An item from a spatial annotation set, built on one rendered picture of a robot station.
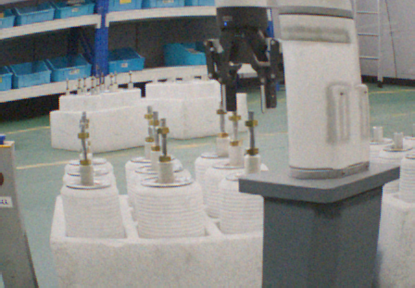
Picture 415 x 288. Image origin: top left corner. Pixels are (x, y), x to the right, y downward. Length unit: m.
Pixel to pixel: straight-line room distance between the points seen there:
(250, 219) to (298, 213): 0.32
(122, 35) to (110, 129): 3.65
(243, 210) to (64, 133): 2.60
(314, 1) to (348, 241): 0.26
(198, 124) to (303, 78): 3.07
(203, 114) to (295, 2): 3.10
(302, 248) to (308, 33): 0.22
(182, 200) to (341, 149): 0.36
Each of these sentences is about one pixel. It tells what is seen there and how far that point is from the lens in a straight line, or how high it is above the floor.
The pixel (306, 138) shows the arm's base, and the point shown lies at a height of 0.34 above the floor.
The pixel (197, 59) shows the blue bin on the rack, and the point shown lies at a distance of 6.69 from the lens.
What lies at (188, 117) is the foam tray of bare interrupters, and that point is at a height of 0.10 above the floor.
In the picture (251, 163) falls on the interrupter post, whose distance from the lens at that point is 1.13.
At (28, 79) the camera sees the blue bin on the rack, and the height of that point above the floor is 0.32.
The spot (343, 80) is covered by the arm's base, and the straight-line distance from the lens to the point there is 0.80.
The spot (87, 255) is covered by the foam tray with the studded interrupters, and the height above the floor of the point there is 0.16.
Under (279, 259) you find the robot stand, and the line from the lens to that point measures 0.83.
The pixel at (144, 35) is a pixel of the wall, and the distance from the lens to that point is 7.26.
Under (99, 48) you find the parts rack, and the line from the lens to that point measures 6.14.
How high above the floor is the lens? 0.44
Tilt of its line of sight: 6 degrees down
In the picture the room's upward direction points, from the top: 3 degrees counter-clockwise
